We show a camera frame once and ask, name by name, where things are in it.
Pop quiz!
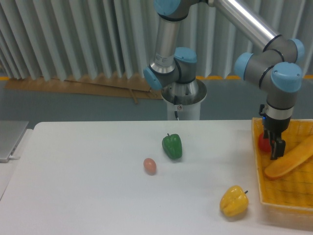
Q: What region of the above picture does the brown cardboard sheet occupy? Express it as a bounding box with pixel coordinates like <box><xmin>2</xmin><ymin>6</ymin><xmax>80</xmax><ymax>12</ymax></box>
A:
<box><xmin>5</xmin><ymin>72</ymin><xmax>162</xmax><ymax>104</ymax></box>

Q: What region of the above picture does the brown egg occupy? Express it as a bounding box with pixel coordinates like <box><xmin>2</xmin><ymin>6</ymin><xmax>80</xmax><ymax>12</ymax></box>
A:
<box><xmin>143</xmin><ymin>158</ymin><xmax>157</xmax><ymax>175</ymax></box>

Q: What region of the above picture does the orange bread loaf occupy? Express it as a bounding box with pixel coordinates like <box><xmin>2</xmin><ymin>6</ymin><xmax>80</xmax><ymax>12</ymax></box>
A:
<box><xmin>264</xmin><ymin>136</ymin><xmax>313</xmax><ymax>179</ymax></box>

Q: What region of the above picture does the green bell pepper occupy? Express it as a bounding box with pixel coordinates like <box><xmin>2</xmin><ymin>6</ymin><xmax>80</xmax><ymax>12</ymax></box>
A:
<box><xmin>161</xmin><ymin>134</ymin><xmax>182</xmax><ymax>160</ymax></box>

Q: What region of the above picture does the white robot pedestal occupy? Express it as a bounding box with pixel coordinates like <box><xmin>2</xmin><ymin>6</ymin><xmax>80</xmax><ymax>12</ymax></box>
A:
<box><xmin>161</xmin><ymin>79</ymin><xmax>207</xmax><ymax>120</ymax></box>

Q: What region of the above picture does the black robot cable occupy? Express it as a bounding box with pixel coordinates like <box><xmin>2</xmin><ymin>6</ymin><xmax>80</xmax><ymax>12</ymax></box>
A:
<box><xmin>173</xmin><ymin>95</ymin><xmax>180</xmax><ymax>121</ymax></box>

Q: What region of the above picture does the yellow woven basket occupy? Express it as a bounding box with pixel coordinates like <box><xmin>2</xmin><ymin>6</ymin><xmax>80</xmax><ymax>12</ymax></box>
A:
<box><xmin>251</xmin><ymin>117</ymin><xmax>313</xmax><ymax>214</ymax></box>

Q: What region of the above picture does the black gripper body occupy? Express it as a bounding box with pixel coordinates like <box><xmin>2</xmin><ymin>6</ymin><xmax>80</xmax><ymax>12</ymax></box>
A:
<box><xmin>263</xmin><ymin>116</ymin><xmax>291</xmax><ymax>138</ymax></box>

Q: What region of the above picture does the yellow bell pepper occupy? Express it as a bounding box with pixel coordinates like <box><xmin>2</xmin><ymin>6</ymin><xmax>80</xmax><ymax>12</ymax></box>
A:
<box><xmin>220</xmin><ymin>185</ymin><xmax>249</xmax><ymax>217</ymax></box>

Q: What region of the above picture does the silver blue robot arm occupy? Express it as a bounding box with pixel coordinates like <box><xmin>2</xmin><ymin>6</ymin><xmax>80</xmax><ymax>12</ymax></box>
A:
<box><xmin>143</xmin><ymin>0</ymin><xmax>305</xmax><ymax>160</ymax></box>

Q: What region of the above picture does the red tomato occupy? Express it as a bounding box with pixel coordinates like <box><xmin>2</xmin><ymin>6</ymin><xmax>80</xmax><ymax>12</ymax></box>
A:
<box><xmin>258</xmin><ymin>133</ymin><xmax>271</xmax><ymax>152</ymax></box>

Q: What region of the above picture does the silver laptop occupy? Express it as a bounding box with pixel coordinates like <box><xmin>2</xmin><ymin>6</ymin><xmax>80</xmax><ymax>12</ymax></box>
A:
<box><xmin>0</xmin><ymin>120</ymin><xmax>29</xmax><ymax>163</ymax></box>

